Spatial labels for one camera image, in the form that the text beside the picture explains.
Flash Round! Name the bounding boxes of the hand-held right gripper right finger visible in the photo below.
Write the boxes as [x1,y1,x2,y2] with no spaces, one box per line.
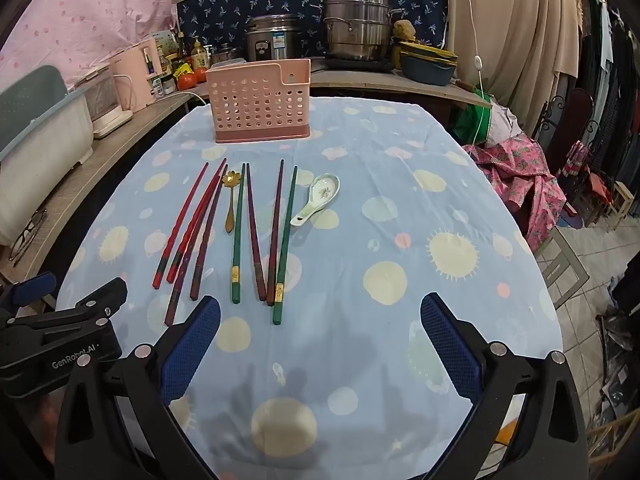
[420,293,588,480]

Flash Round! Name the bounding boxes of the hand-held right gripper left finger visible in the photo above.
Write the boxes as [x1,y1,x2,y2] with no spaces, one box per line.
[54,296,222,480]

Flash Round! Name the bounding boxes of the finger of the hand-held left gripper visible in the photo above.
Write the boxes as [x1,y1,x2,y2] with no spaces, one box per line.
[10,277,128,333]
[0,272,58,317]

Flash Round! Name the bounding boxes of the maroon twisted chopstick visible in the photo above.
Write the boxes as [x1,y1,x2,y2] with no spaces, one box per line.
[189,164,229,302]
[164,175,223,327]

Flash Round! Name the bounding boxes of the dark red chopstick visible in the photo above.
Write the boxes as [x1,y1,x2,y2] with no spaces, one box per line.
[245,162,267,302]
[266,159,286,307]

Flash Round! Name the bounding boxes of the green chopstick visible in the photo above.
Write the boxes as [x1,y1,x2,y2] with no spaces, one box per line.
[272,165,299,325]
[230,162,247,305]

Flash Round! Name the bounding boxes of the white ceramic soup spoon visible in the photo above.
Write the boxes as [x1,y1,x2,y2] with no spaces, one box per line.
[290,173,342,227]

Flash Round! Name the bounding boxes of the pink perforated utensil holder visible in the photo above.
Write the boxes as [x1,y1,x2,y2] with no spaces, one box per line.
[206,58,312,144]

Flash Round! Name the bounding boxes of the black eyeglasses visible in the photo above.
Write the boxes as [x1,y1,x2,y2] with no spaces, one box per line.
[9,208,48,267]

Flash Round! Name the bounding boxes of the blue planet print tablecloth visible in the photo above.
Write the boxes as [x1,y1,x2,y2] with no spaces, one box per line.
[54,95,565,480]

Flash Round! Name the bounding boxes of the gold flower spoon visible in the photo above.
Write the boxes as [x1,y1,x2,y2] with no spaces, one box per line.
[221,170,241,234]

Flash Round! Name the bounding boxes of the white storage box blue lid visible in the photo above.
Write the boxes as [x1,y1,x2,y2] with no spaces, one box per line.
[0,65,96,246]

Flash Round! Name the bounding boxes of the pink floral cloth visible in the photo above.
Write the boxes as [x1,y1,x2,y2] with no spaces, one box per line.
[462,132,568,256]

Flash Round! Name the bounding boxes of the white appliance with clear lid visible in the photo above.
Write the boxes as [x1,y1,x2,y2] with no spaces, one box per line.
[75,62,135,140]

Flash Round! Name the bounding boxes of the pink electric kettle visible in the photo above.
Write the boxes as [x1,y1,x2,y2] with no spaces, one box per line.
[109,37,163,111]

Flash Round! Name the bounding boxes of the small wooden stool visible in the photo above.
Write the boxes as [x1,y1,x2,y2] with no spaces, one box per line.
[597,180,633,218]

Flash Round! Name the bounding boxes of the green cloth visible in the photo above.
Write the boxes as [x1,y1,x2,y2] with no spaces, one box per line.
[452,90,493,143]

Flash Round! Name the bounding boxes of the dark metal chair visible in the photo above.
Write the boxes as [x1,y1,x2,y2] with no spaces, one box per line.
[532,87,596,176]

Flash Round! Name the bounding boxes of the small steel pot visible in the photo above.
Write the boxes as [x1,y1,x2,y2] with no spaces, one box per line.
[210,45,241,66]

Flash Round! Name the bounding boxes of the blue baking dish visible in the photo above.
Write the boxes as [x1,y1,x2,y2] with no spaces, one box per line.
[400,55,458,86]

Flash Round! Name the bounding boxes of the pink dotted sheet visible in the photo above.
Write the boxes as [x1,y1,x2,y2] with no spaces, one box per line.
[0,0,201,96]

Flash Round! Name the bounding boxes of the yellow rimmed bowl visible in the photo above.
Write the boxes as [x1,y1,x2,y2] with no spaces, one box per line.
[398,40,458,63]

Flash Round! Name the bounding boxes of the black induction cooktop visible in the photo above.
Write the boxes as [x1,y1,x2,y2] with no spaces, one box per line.
[310,56,401,72]

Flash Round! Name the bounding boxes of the silver rice cooker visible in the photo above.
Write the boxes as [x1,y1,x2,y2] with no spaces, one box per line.
[244,14,301,62]

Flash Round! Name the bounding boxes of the hanging clothes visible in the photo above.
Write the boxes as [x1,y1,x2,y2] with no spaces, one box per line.
[575,0,640,186]

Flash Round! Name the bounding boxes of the navy patterned cloth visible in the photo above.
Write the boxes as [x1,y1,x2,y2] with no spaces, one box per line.
[176,0,449,61]

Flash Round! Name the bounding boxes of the beige curtain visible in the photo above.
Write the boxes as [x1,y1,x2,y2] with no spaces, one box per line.
[405,0,583,121]

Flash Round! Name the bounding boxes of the brown lumpy object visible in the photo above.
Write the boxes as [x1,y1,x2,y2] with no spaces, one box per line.
[392,19,418,43]

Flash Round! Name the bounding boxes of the stainless steel steamer pot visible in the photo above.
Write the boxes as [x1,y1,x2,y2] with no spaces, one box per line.
[320,0,407,61]

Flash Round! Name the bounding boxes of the white cable with switch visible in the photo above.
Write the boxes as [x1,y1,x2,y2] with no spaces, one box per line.
[457,0,488,146]

